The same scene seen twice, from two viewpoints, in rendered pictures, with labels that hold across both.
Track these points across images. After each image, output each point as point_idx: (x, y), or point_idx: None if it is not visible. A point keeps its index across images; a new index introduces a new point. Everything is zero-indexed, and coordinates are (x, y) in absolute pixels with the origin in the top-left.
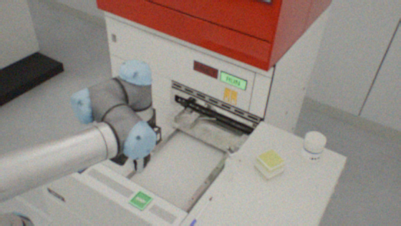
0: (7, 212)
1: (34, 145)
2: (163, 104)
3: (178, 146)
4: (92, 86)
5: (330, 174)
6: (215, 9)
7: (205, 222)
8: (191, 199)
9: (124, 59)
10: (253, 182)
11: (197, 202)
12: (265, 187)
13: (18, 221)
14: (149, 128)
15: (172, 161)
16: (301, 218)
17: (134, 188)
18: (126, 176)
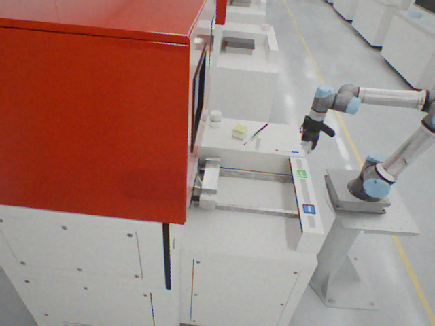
0: (380, 172)
1: (392, 91)
2: (186, 227)
3: (227, 200)
4: (348, 98)
5: (221, 119)
6: (206, 96)
7: (289, 149)
8: (266, 175)
9: (175, 247)
10: (250, 140)
11: (281, 154)
12: (250, 136)
13: (378, 165)
14: (344, 83)
15: (242, 197)
16: (257, 125)
17: (298, 179)
18: (278, 208)
